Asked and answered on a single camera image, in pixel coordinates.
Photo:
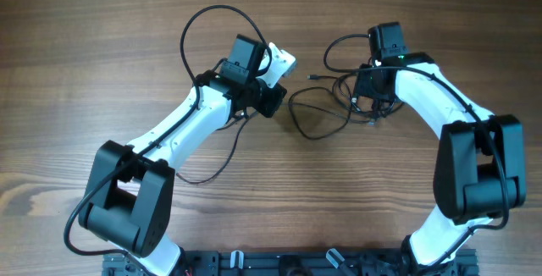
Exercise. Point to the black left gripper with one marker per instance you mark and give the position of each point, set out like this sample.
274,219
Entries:
273,99

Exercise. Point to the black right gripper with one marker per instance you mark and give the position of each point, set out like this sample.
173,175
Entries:
370,88

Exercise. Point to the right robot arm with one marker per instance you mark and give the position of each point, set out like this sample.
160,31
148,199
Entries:
479,174

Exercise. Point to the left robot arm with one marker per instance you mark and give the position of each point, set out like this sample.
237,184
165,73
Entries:
129,193

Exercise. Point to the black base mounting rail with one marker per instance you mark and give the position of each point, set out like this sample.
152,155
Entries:
364,262

